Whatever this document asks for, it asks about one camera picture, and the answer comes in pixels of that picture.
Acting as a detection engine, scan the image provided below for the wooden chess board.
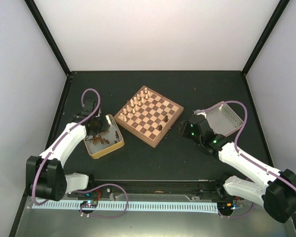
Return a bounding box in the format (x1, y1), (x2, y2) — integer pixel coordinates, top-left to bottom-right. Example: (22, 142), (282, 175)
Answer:
(113, 86), (184, 148)

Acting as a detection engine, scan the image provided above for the silver metal tray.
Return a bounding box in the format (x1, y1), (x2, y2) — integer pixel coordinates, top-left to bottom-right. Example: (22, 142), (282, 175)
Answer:
(205, 101), (243, 137)

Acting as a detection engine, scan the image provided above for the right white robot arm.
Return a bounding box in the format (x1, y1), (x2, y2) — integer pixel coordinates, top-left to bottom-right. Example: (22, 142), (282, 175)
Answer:
(179, 114), (296, 223)

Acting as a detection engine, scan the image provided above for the left controller board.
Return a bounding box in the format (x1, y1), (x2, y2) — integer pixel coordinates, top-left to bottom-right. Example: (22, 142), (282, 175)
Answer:
(80, 200), (98, 208)

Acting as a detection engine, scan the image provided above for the white slotted cable duct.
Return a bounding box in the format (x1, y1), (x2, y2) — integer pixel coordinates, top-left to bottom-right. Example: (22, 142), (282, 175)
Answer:
(32, 200), (218, 214)

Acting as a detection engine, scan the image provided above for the yellow tin box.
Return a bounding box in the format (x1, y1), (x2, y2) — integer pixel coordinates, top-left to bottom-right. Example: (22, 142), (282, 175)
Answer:
(84, 115), (124, 159)

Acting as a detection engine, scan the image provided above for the controller board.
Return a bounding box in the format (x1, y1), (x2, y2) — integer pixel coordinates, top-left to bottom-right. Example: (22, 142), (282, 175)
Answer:
(217, 202), (243, 211)
(80, 200), (98, 208)

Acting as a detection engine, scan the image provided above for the right controller board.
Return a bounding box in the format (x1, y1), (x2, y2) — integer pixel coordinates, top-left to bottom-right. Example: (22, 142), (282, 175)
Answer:
(217, 202), (243, 211)

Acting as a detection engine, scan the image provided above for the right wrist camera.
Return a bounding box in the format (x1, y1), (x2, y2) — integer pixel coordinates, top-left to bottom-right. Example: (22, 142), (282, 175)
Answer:
(193, 110), (207, 117)

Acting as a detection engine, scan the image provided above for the black mounting rail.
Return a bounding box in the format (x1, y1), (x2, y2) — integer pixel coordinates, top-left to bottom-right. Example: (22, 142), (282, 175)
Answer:
(68, 180), (227, 199)

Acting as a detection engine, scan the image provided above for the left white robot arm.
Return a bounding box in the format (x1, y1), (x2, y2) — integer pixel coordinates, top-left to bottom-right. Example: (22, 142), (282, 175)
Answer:
(26, 100), (109, 201)

